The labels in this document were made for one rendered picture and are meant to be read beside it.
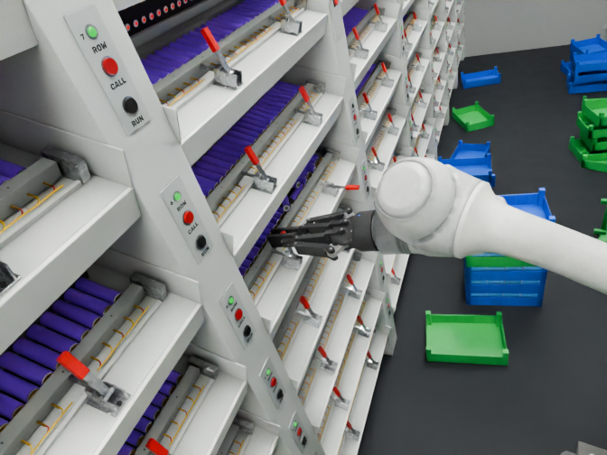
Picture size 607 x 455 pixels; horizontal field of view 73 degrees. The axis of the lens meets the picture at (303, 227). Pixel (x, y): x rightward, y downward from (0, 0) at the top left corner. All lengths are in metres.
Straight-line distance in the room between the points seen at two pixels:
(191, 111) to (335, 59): 0.54
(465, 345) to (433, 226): 1.41
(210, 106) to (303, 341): 0.59
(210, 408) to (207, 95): 0.50
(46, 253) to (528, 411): 1.61
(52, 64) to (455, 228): 0.45
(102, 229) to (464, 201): 0.41
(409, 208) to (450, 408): 1.32
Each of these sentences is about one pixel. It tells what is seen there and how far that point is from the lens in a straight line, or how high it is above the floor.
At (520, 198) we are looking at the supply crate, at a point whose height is 0.44.
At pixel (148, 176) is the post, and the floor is 1.35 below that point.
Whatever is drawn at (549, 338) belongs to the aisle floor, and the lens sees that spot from 1.95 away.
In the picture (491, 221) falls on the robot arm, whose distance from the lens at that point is 0.53.
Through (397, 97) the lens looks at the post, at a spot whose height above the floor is 0.84.
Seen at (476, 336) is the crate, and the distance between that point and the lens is 1.91.
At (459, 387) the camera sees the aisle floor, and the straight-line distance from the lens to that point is 1.78.
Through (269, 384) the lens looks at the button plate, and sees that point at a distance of 0.82.
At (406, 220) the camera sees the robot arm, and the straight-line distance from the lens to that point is 0.49.
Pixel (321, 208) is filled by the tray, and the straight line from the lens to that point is 1.03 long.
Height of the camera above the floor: 1.54
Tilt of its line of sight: 36 degrees down
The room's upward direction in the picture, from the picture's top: 17 degrees counter-clockwise
